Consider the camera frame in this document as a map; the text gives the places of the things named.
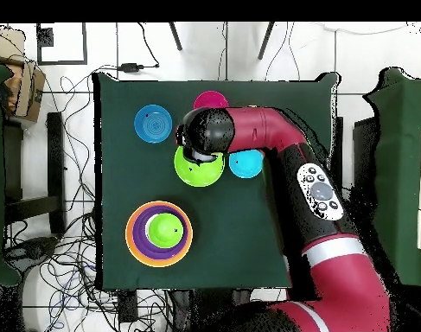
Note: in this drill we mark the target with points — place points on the small green bowl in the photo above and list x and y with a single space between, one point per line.
165 230

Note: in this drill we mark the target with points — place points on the purple bowl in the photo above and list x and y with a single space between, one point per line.
141 235

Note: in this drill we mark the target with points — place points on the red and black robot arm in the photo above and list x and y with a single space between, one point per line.
265 128

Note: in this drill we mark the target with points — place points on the large green bowl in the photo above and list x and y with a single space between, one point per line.
199 174

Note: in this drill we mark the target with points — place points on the small light blue bowl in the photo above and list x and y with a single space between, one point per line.
246 166

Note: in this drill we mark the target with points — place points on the dark green tablecloth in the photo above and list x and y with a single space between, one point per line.
230 224

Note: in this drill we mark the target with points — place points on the blue bowl with ribbed bottom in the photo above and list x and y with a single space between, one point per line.
153 123

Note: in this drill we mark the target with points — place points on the red bowl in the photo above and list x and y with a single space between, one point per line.
210 100

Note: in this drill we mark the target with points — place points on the large orange bowl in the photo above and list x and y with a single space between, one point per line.
132 249

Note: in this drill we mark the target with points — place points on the black power adapter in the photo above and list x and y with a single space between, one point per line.
131 67

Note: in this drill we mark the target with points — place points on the black stand leg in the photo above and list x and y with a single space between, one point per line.
266 39
175 36

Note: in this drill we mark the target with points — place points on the black bench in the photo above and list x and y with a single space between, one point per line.
56 166

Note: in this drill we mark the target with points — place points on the black base with knob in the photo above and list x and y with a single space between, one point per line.
33 247

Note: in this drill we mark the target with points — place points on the cardboard box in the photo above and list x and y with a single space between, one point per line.
26 90

